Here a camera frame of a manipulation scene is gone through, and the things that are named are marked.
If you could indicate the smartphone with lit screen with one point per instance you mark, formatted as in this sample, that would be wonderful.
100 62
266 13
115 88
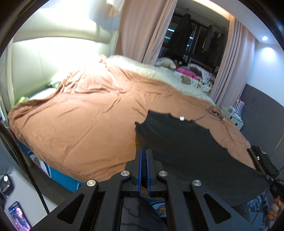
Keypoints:
19 219

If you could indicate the right pink curtain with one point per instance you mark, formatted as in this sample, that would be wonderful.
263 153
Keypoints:
235 65

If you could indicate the blue patterned bed sheet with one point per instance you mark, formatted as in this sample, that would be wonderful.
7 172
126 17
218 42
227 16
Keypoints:
66 181

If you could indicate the person's right hand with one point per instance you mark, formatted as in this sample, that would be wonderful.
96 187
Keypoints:
275 210

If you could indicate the left pink curtain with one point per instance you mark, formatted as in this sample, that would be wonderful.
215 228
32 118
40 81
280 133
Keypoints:
142 30

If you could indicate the brown teddy bear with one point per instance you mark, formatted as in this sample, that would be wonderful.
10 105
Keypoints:
186 80

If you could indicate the dark hanging coat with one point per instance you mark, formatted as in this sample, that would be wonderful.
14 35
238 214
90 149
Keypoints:
180 38

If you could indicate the white bedside table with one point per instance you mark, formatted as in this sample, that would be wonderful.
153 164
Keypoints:
232 116

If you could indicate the white plush toy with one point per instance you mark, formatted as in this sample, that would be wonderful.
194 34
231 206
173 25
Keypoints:
165 62

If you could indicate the black round device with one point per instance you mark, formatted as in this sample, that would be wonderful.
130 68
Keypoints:
6 184

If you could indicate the cream padded headboard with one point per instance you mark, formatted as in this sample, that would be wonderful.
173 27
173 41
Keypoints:
46 48

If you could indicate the orange-brown bed blanket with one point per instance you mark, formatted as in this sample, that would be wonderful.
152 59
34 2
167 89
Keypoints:
86 129

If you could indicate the pink clothes pile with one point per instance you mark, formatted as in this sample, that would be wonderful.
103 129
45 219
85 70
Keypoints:
188 73

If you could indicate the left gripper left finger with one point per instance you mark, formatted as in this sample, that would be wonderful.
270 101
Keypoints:
136 174

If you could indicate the black sleeveless shirt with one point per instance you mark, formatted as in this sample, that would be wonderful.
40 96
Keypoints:
189 151

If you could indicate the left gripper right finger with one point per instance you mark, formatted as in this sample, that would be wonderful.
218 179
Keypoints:
151 173

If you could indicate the pink curtain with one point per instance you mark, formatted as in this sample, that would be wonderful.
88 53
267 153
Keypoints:
142 30
235 65

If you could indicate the cream fluffy blanket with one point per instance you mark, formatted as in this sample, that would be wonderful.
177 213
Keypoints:
171 77

